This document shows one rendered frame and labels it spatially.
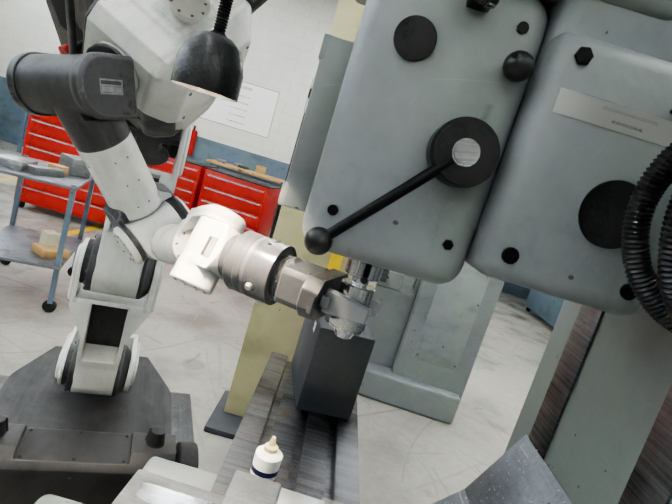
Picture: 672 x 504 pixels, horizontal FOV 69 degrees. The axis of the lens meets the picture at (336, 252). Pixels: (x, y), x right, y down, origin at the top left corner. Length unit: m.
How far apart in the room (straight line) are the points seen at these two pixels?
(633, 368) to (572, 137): 0.34
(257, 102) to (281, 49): 1.08
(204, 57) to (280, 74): 9.36
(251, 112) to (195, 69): 9.34
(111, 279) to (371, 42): 0.91
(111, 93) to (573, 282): 0.69
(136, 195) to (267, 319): 1.66
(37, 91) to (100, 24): 0.15
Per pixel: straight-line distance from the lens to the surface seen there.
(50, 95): 0.86
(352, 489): 0.90
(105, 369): 1.46
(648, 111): 0.58
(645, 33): 0.60
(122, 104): 0.86
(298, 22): 10.06
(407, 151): 0.53
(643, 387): 0.73
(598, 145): 0.56
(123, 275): 1.26
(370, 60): 0.54
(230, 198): 5.28
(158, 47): 0.89
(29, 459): 1.36
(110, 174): 0.89
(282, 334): 2.50
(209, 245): 0.70
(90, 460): 1.36
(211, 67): 0.54
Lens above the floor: 1.40
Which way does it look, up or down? 9 degrees down
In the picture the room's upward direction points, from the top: 17 degrees clockwise
